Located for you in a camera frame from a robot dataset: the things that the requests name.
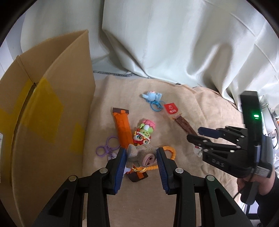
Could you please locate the blue plush keychain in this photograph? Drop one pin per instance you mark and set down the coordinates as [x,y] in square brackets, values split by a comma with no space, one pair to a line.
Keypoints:
[154,99]

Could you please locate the orange snack bar wrapper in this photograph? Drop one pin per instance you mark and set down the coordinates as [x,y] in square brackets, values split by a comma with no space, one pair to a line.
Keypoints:
[125,139]

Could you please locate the orange bead keychain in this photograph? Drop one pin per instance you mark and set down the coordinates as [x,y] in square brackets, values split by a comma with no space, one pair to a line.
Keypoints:
[159,160]

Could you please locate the white curtain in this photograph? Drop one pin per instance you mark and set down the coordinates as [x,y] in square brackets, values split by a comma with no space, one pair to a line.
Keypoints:
[227,46]

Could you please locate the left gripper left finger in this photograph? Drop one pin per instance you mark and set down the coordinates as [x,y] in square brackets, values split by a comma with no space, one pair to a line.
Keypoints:
[65,208]

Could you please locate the beige cloth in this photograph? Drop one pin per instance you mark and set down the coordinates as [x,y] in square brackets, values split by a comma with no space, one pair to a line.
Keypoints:
[145,203]

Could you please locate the beige plush toy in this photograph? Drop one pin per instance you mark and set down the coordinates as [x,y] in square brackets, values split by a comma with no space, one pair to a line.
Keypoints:
[141,156]

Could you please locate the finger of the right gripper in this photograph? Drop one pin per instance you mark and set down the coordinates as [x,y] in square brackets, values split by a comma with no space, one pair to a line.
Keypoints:
[228,133]
[208,144]

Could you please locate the red meat stick packet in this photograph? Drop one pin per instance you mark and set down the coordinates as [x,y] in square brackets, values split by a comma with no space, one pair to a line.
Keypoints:
[173,112]

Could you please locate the lion dance doll keychain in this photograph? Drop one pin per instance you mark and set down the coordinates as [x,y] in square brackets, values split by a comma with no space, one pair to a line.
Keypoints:
[142,134]

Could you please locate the purple bunny keychain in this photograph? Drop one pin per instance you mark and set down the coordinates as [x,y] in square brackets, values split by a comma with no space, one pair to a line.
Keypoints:
[109,149]

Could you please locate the cardboard box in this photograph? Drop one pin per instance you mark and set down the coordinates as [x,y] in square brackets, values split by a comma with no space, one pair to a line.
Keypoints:
[46,95]

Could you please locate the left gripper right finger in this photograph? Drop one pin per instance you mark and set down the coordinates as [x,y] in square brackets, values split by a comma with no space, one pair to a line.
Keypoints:
[218,207]

